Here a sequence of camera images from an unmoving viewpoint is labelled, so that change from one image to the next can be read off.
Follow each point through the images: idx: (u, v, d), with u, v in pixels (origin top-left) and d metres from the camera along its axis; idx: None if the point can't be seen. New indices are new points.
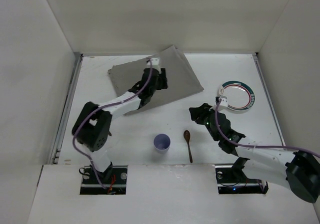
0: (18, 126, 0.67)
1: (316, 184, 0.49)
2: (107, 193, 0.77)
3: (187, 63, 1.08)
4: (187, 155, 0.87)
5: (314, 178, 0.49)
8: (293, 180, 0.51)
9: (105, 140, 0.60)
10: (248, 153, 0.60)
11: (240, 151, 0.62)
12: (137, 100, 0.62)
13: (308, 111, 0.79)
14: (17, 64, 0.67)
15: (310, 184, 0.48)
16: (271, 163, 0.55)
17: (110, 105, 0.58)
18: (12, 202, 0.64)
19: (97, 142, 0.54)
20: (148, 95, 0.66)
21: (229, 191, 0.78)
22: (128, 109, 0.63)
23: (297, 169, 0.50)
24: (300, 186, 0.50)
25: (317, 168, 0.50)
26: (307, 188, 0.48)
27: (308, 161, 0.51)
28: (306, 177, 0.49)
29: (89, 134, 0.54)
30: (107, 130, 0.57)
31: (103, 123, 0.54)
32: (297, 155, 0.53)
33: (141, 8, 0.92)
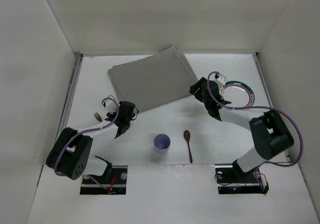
0: (18, 128, 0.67)
1: (276, 143, 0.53)
2: (107, 193, 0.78)
3: (187, 63, 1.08)
4: (188, 155, 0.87)
5: (276, 137, 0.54)
8: (255, 134, 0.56)
9: (85, 167, 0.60)
10: (228, 114, 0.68)
11: (223, 112, 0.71)
12: (114, 128, 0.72)
13: (309, 112, 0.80)
14: (17, 64, 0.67)
15: (269, 139, 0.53)
16: (242, 120, 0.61)
17: (90, 130, 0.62)
18: (13, 203, 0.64)
19: (76, 169, 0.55)
20: (124, 123, 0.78)
21: (228, 191, 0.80)
22: (104, 136, 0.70)
23: (260, 123, 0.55)
24: (260, 140, 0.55)
25: (282, 127, 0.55)
26: (264, 140, 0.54)
27: (275, 120, 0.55)
28: (267, 133, 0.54)
29: (69, 161, 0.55)
30: (86, 156, 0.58)
31: (82, 149, 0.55)
32: (267, 115, 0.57)
33: (141, 8, 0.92)
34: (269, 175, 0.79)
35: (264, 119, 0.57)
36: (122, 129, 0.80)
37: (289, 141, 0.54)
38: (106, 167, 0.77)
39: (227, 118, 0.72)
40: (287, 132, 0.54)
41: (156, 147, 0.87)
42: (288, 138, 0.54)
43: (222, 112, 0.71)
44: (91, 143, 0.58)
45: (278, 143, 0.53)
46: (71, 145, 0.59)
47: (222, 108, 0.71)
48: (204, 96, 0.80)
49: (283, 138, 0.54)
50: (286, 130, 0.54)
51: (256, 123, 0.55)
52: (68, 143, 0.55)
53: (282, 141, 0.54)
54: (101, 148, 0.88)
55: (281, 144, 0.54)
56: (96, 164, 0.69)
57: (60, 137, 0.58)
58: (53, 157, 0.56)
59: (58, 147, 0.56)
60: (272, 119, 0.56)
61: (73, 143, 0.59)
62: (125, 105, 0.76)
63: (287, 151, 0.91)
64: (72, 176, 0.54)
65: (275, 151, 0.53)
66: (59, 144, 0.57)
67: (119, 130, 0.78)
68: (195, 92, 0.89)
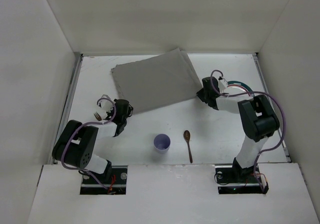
0: (18, 128, 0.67)
1: (262, 124, 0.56)
2: (107, 193, 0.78)
3: (191, 65, 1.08)
4: (187, 155, 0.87)
5: (262, 119, 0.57)
8: (243, 114, 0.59)
9: (90, 158, 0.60)
10: (222, 102, 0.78)
11: (218, 101, 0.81)
12: (112, 125, 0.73)
13: (308, 112, 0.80)
14: (17, 65, 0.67)
15: (256, 119, 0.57)
16: (233, 105, 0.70)
17: (95, 123, 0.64)
18: (13, 203, 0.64)
19: (83, 158, 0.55)
20: (121, 122, 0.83)
21: (229, 191, 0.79)
22: (105, 132, 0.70)
23: (249, 105, 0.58)
24: (246, 120, 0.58)
25: (268, 111, 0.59)
26: (250, 120, 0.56)
27: (263, 104, 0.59)
28: (254, 113, 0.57)
29: (75, 151, 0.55)
30: (91, 146, 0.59)
31: (89, 138, 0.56)
32: (257, 100, 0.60)
33: (142, 8, 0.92)
34: (269, 175, 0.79)
35: (253, 104, 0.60)
36: (120, 129, 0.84)
37: (274, 123, 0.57)
38: (106, 166, 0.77)
39: (222, 107, 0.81)
40: (273, 115, 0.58)
41: (156, 147, 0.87)
42: (273, 121, 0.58)
43: (218, 100, 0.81)
44: (97, 134, 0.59)
45: (264, 124, 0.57)
46: (75, 137, 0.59)
47: (218, 98, 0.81)
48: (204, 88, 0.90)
49: (269, 120, 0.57)
50: (272, 113, 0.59)
51: (245, 105, 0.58)
52: (75, 133, 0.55)
53: (268, 122, 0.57)
54: (101, 147, 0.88)
55: (266, 126, 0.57)
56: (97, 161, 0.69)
57: (65, 130, 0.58)
58: (59, 147, 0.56)
59: (65, 137, 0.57)
60: (260, 104, 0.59)
61: (78, 136, 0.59)
62: (119, 105, 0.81)
63: (287, 151, 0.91)
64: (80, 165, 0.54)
65: (261, 131, 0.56)
66: (66, 134, 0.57)
67: (117, 130, 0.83)
68: (200, 93, 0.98)
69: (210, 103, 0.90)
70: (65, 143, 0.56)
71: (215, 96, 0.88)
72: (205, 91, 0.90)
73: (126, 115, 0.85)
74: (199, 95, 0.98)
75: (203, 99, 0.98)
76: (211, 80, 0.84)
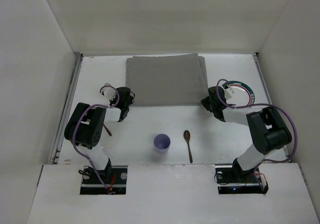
0: (18, 128, 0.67)
1: (272, 137, 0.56)
2: (107, 193, 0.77)
3: (204, 74, 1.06)
4: (187, 155, 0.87)
5: (273, 131, 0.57)
8: (252, 127, 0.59)
9: (100, 137, 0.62)
10: (230, 113, 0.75)
11: (225, 113, 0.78)
12: (117, 110, 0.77)
13: (308, 112, 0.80)
14: (17, 65, 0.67)
15: (266, 132, 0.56)
16: (241, 117, 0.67)
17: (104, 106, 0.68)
18: (13, 203, 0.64)
19: (94, 135, 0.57)
20: (124, 109, 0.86)
21: (229, 191, 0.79)
22: (111, 116, 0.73)
23: (258, 117, 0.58)
24: (256, 133, 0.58)
25: (279, 123, 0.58)
26: (260, 133, 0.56)
27: (273, 115, 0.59)
28: (264, 126, 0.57)
29: (86, 129, 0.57)
30: (100, 127, 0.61)
31: (99, 116, 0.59)
32: (266, 111, 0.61)
33: (142, 8, 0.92)
34: (269, 175, 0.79)
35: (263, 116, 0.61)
36: (124, 115, 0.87)
37: (286, 136, 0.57)
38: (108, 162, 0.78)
39: (228, 119, 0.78)
40: (285, 128, 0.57)
41: (156, 147, 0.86)
42: (285, 134, 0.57)
43: (225, 112, 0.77)
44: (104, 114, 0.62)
45: (275, 137, 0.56)
46: (84, 119, 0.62)
47: (225, 109, 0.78)
48: (210, 99, 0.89)
49: (280, 133, 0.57)
50: (283, 126, 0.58)
51: (253, 116, 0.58)
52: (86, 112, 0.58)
53: (279, 136, 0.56)
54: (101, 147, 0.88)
55: (278, 139, 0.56)
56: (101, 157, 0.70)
57: (74, 112, 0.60)
58: (70, 128, 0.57)
59: (75, 117, 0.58)
60: (270, 115, 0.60)
61: (87, 117, 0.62)
62: (122, 91, 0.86)
63: (287, 151, 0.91)
64: (92, 142, 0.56)
65: (272, 145, 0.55)
66: (75, 115, 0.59)
67: (121, 116, 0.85)
68: (205, 102, 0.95)
69: (217, 114, 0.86)
70: (76, 123, 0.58)
71: (221, 108, 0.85)
72: (211, 102, 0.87)
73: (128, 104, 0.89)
74: (204, 104, 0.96)
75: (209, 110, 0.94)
76: (217, 89, 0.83)
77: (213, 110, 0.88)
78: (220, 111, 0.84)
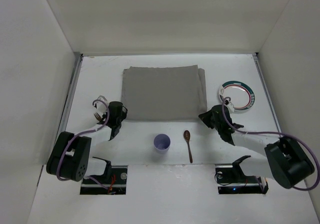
0: (18, 127, 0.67)
1: (294, 170, 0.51)
2: (107, 193, 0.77)
3: (201, 74, 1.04)
4: (187, 156, 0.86)
5: (294, 164, 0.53)
8: (272, 161, 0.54)
9: (87, 166, 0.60)
10: (241, 139, 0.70)
11: (236, 138, 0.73)
12: (107, 129, 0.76)
13: (308, 112, 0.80)
14: (17, 65, 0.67)
15: (288, 167, 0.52)
16: (257, 145, 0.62)
17: (87, 131, 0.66)
18: (13, 203, 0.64)
19: (78, 170, 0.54)
20: (116, 125, 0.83)
21: (229, 191, 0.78)
22: (100, 137, 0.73)
23: (278, 149, 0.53)
24: (277, 168, 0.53)
25: (300, 155, 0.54)
26: (283, 168, 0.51)
27: (292, 146, 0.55)
28: (285, 160, 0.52)
29: (70, 164, 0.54)
30: (86, 157, 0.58)
31: (82, 150, 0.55)
32: (283, 141, 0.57)
33: (141, 9, 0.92)
34: None
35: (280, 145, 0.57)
36: (116, 131, 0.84)
37: (308, 169, 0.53)
38: (106, 166, 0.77)
39: (239, 144, 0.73)
40: (306, 160, 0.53)
41: (156, 147, 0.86)
42: (307, 166, 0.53)
43: (235, 136, 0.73)
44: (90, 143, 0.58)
45: (298, 171, 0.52)
46: (69, 149, 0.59)
47: (234, 133, 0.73)
48: (215, 119, 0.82)
49: (302, 166, 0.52)
50: (304, 157, 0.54)
51: (273, 150, 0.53)
52: (68, 146, 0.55)
53: (302, 169, 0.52)
54: (101, 147, 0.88)
55: (300, 173, 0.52)
56: (96, 165, 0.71)
57: (57, 144, 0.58)
58: (53, 162, 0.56)
59: (58, 150, 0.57)
60: (289, 145, 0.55)
61: (72, 147, 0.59)
62: (113, 106, 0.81)
63: None
64: (76, 177, 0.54)
65: (296, 180, 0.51)
66: (59, 149, 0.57)
67: (112, 132, 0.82)
68: (204, 118, 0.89)
69: (225, 137, 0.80)
70: (59, 157, 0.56)
71: (228, 129, 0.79)
72: (217, 123, 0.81)
73: (121, 118, 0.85)
74: (204, 121, 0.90)
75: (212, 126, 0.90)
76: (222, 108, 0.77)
77: (219, 131, 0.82)
78: (228, 133, 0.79)
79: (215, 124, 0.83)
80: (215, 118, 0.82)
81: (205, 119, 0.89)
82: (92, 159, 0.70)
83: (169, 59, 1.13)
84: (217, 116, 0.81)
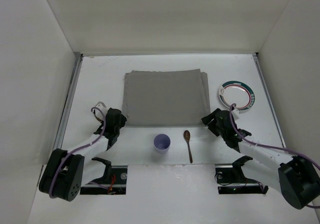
0: (18, 128, 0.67)
1: (305, 192, 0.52)
2: (107, 193, 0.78)
3: (200, 75, 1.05)
4: (188, 155, 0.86)
5: (305, 184, 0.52)
8: (284, 181, 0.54)
9: (80, 184, 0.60)
10: (249, 149, 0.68)
11: (243, 147, 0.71)
12: (104, 140, 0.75)
13: (308, 112, 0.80)
14: (17, 65, 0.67)
15: (299, 189, 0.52)
16: (268, 160, 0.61)
17: (79, 149, 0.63)
18: (13, 203, 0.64)
19: (71, 191, 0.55)
20: (113, 133, 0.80)
21: (229, 191, 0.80)
22: (96, 150, 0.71)
23: (291, 171, 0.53)
24: (289, 189, 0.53)
25: (313, 176, 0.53)
26: (295, 190, 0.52)
27: (305, 167, 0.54)
28: (297, 183, 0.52)
29: (62, 185, 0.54)
30: (79, 176, 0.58)
31: (75, 170, 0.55)
32: (295, 160, 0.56)
33: (141, 8, 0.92)
34: None
35: (292, 164, 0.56)
36: (113, 140, 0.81)
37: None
38: (105, 167, 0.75)
39: (245, 153, 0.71)
40: (318, 181, 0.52)
41: (156, 147, 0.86)
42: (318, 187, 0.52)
43: (242, 146, 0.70)
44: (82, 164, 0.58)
45: (308, 193, 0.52)
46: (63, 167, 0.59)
47: (241, 142, 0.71)
48: (219, 124, 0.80)
49: (312, 186, 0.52)
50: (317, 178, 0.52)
51: (286, 172, 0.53)
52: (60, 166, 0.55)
53: (313, 190, 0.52)
54: None
55: (310, 194, 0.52)
56: (94, 169, 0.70)
57: (49, 164, 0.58)
58: (46, 181, 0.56)
59: (50, 171, 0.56)
60: (302, 165, 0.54)
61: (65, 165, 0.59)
62: (111, 114, 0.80)
63: None
64: (68, 198, 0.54)
65: (306, 201, 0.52)
66: (51, 168, 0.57)
67: (110, 142, 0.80)
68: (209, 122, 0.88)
69: (231, 143, 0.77)
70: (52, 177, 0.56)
71: (233, 135, 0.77)
72: (222, 128, 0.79)
73: (119, 126, 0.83)
74: (208, 125, 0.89)
75: (216, 132, 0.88)
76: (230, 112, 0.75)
77: (224, 137, 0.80)
78: (233, 139, 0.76)
79: (220, 130, 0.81)
80: (220, 124, 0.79)
81: (210, 122, 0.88)
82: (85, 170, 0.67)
83: (169, 59, 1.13)
84: (222, 121, 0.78)
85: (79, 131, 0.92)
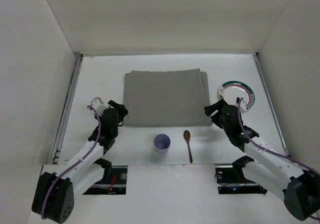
0: (18, 128, 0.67)
1: (311, 206, 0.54)
2: (107, 193, 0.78)
3: (201, 75, 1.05)
4: (188, 155, 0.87)
5: (311, 198, 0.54)
8: (291, 194, 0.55)
9: (73, 202, 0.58)
10: (256, 154, 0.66)
11: (248, 148, 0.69)
12: (98, 148, 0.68)
13: (309, 112, 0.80)
14: (17, 65, 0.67)
15: (306, 203, 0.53)
16: (275, 169, 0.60)
17: (68, 170, 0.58)
18: (13, 203, 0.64)
19: (62, 214, 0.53)
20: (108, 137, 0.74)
21: (229, 191, 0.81)
22: (90, 162, 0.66)
23: (301, 187, 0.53)
24: (295, 202, 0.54)
25: None
26: (301, 205, 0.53)
27: (314, 182, 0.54)
28: (304, 197, 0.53)
29: (52, 209, 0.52)
30: (70, 197, 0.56)
31: (64, 196, 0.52)
32: (306, 174, 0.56)
33: (142, 8, 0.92)
34: None
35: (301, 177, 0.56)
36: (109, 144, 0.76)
37: None
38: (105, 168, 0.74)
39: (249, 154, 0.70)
40: None
41: (156, 147, 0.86)
42: None
43: (248, 148, 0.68)
44: (72, 187, 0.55)
45: (314, 207, 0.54)
46: None
47: (248, 144, 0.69)
48: (225, 121, 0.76)
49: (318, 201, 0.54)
50: None
51: (295, 187, 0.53)
52: (50, 190, 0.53)
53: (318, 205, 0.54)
54: None
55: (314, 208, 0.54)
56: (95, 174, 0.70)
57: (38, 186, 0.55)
58: (37, 203, 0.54)
59: (39, 194, 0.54)
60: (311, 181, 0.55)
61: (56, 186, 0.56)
62: (106, 117, 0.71)
63: (287, 151, 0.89)
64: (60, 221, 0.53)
65: (309, 214, 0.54)
66: (39, 192, 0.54)
67: (106, 145, 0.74)
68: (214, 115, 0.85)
69: (235, 141, 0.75)
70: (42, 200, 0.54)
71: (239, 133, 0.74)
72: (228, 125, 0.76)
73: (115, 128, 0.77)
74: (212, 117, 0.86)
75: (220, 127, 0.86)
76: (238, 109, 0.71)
77: (229, 133, 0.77)
78: (239, 138, 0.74)
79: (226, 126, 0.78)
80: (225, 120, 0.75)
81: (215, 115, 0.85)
82: (85, 177, 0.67)
83: (169, 59, 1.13)
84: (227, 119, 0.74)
85: (79, 131, 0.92)
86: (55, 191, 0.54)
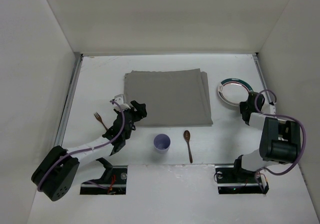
0: (17, 127, 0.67)
1: (280, 147, 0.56)
2: (107, 193, 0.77)
3: (201, 75, 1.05)
4: (188, 155, 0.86)
5: (285, 144, 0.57)
8: (264, 131, 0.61)
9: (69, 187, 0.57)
10: (257, 120, 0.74)
11: (252, 117, 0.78)
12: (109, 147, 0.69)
13: (308, 113, 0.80)
14: (17, 65, 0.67)
15: (274, 139, 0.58)
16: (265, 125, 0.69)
17: (79, 152, 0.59)
18: (13, 203, 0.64)
19: (57, 192, 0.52)
20: (119, 141, 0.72)
21: (229, 191, 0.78)
22: (96, 155, 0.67)
23: (275, 123, 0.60)
24: (265, 137, 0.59)
25: (294, 140, 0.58)
26: (267, 135, 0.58)
27: (291, 128, 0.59)
28: (275, 133, 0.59)
29: (50, 184, 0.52)
30: (70, 178, 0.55)
31: (64, 175, 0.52)
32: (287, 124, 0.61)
33: (142, 8, 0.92)
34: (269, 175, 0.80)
35: (283, 127, 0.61)
36: (119, 147, 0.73)
37: (294, 153, 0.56)
38: (104, 171, 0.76)
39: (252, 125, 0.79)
40: (296, 147, 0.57)
41: (156, 147, 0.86)
42: (294, 150, 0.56)
43: (251, 116, 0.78)
44: (76, 169, 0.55)
45: (283, 148, 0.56)
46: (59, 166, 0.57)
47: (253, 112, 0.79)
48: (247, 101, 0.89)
49: (289, 147, 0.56)
50: (297, 144, 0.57)
51: (270, 120, 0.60)
52: (55, 164, 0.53)
53: (287, 150, 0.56)
54: None
55: (282, 151, 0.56)
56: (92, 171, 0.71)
57: (47, 158, 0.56)
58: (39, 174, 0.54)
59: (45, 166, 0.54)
60: (290, 130, 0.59)
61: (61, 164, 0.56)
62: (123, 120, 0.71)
63: None
64: (52, 197, 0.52)
65: (274, 153, 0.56)
66: (47, 164, 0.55)
67: (115, 148, 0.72)
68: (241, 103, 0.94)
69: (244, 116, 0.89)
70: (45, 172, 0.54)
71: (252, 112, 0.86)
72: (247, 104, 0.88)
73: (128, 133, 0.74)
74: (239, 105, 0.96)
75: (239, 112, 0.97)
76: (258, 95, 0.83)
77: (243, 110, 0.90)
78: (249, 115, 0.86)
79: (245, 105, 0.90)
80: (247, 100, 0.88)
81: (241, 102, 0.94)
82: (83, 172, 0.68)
83: (169, 59, 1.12)
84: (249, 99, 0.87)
85: (79, 131, 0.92)
86: (58, 168, 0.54)
